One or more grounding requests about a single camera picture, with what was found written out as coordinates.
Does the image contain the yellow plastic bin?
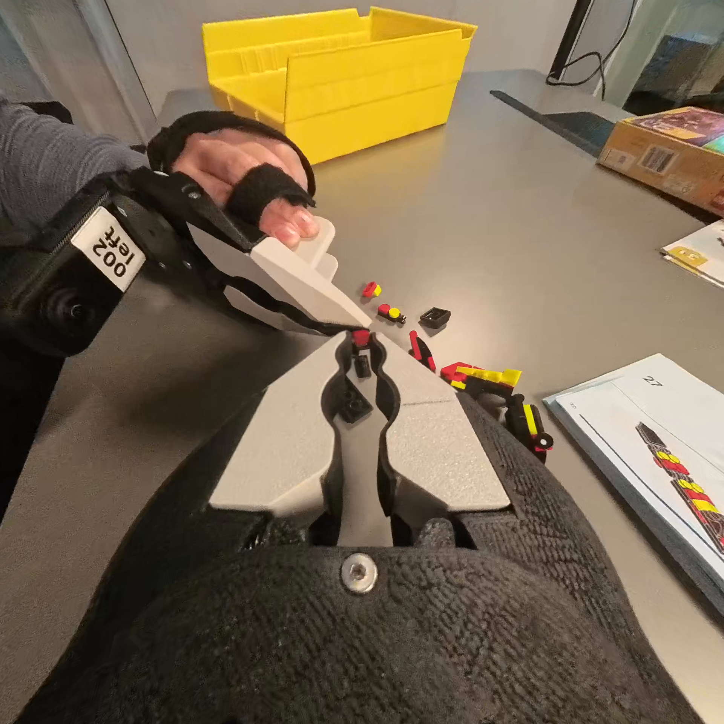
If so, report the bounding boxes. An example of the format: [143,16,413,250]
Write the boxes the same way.
[202,7,479,166]

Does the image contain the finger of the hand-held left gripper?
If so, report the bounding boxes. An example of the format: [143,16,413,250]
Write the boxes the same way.
[187,216,372,330]
[222,276,365,338]

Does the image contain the person's left hand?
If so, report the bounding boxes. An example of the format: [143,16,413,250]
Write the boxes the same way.
[170,131,320,250]

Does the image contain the small red black toy brick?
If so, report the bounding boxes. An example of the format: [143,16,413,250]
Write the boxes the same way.
[351,329,373,379]

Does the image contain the person's left forearm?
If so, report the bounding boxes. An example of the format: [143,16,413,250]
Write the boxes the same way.
[0,99,152,250]

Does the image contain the black cable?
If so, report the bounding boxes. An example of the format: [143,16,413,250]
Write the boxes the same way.
[545,0,643,101]

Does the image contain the open instruction booklet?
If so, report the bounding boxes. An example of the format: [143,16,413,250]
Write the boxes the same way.
[543,353,724,614]

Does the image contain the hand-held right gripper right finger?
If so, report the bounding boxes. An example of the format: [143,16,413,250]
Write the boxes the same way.
[370,331,514,546]

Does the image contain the red yellow black brick assembly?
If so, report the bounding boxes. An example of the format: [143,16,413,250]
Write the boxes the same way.
[439,361,555,463]

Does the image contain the black light stand pole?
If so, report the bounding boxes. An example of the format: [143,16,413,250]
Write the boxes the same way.
[548,0,594,80]

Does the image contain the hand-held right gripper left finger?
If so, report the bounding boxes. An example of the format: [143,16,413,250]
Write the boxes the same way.
[208,331,347,546]

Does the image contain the closed instruction booklet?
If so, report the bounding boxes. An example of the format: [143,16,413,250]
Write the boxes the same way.
[661,219,724,289]

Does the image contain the red toy brick piece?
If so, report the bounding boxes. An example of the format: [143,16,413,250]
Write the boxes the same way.
[408,330,437,373]

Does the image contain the colourful toy set box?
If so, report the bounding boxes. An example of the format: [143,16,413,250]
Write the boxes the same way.
[597,106,724,218]

